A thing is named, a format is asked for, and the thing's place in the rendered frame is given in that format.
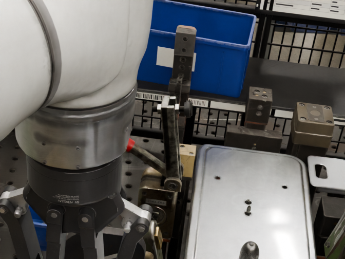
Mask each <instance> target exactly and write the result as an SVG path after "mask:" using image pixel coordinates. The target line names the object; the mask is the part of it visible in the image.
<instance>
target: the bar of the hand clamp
mask: <svg viewBox="0 0 345 259"><path fill-rule="evenodd" d="M152 112H158V114H161V120H162V131H163V143H164V154H165V166H166V177H167V178H168V177H176V178H179V179H180V180H182V172H181V158H180V144H179V130H178V114H180V112H184V116H186V118H190V117H191V116H192V115H193V103H192V102H190V100H186V102H184V106H180V104H177V101H176V97H170V96H163V99H162V103H161V104H158V106H152ZM179 174H180V175H179Z"/></svg>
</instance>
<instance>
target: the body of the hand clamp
mask: <svg viewBox="0 0 345 259"><path fill-rule="evenodd" d="M165 179H166V177H165V176H164V175H162V174H161V173H160V172H158V171H157V170H155V169H154V168H146V169H145V170H144V171H143V174H142V178H141V182H140V186H139V192H138V207H139V206H140V205H143V204H147V205H150V206H151V207H152V215H151V220H156V222H157V226H158V227H160V230H161V233H162V239H163V241H162V247H161V249H162V255H163V259H165V255H166V246H167V242H168V243H170V238H171V237H172V233H173V227H174V220H175V212H176V203H177V195H178V192H175V191H169V190H164V182H165Z"/></svg>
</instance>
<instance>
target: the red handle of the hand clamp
mask: <svg viewBox="0 0 345 259"><path fill-rule="evenodd" d="M126 151H127V152H130V153H132V154H133V155H135V156H136V157H138V158H139V159H141V160H142V161H144V162H145V163H146V164H148V165H149V166H151V167H152V168H154V169H155V170H157V171H158V172H160V173H161V174H162V175H164V176H165V177H166V166H165V163H163V162H162V161H161V160H159V159H158V158H156V157H155V156H153V155H152V154H151V153H149V152H148V151H146V150H144V149H143V148H142V147H140V146H139V145H137V144H136V143H135V141H133V140H132V139H130V138H129V141H128V145H127V149H126Z"/></svg>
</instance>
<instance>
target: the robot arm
mask: <svg viewBox="0 0 345 259"><path fill-rule="evenodd" d="M153 2H154V0H0V141H2V140H3V139H4V138H5V137H6V136H7V135H8V134H9V133H10V132H11V131H12V130H13V129H14V128H15V136H16V140H17V142H18V144H19V146H20V148H21V149H22V150H23V151H24V152H25V154H26V160H27V178H28V180H27V183H26V186H25V187H24V188H20V189H17V188H15V187H14V186H7V187H5V189H4V191H3V193H2V195H1V197H0V216H1V218H2V219H3V220H4V222H5V223H6V224H7V225H8V229H9V232H10V235H11V239H12V242H13V245H14V249H15V252H16V256H17V259H43V256H42V253H41V249H40V245H39V241H38V239H37V234H36V231H35V227H34V223H33V220H32V216H31V212H30V209H29V206H30V207H31V208H32V209H33V210H34V211H35V213H36V214H37V215H38V216H39V217H40V218H41V219H42V220H43V221H44V223H45V224H46V225H47V229H46V242H47V249H46V259H64V257H65V246H66V234H67V233H75V234H78V235H80V236H81V246H82V248H83V250H84V259H104V244H103V229H104V228H105V227H106V226H107V225H109V224H110V223H111V222H112V221H113V220H114V219H116V218H117V217H118V216H119V215H121V216H122V218H123V219H122V227H123V228H124V234H123V237H122V241H121V244H120V247H119V251H118V255H117V258H116V259H132V256H133V253H134V251H135V248H136V244H137V242H138V241H139V240H140V239H141V238H142V237H143V236H144V235H145V234H146V233H147V232H148V230H149V226H150V221H151V215H152V207H151V206H150V205H147V204H143V205H140V206H139V207H137V206H135V205H134V204H132V203H130V202H129V201H127V195H126V192H125V191H124V189H123V187H122V183H121V181H122V161H123V153H124V152H125V151H126V149H127V145H128V141H129V137H130V133H131V131H132V120H133V117H134V113H135V98H136V96H137V87H138V84H137V75H138V69H139V66H140V63H141V60H142V58H143V56H144V53H145V51H146V48H147V44H148V38H149V32H150V27H151V18H152V8H153Z"/></svg>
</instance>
